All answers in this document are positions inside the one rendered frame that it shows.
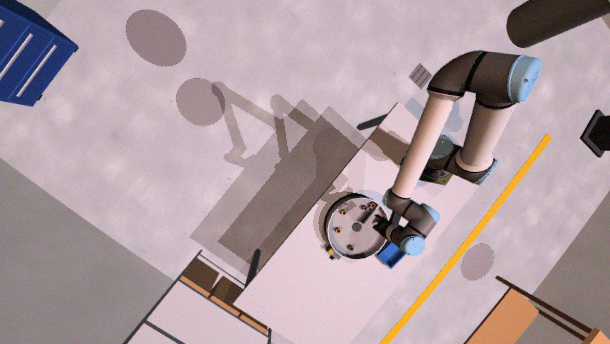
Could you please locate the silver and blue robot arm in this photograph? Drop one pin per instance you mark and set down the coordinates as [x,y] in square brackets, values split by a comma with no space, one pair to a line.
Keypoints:
[500,81]

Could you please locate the blue open crate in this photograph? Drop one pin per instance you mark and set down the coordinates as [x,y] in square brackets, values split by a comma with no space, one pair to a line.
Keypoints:
[390,256]

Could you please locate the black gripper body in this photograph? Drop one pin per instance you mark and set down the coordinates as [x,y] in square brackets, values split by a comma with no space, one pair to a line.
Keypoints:
[381,226]

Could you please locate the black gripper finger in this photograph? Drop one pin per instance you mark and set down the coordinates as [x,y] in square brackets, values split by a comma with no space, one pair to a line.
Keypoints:
[376,219]

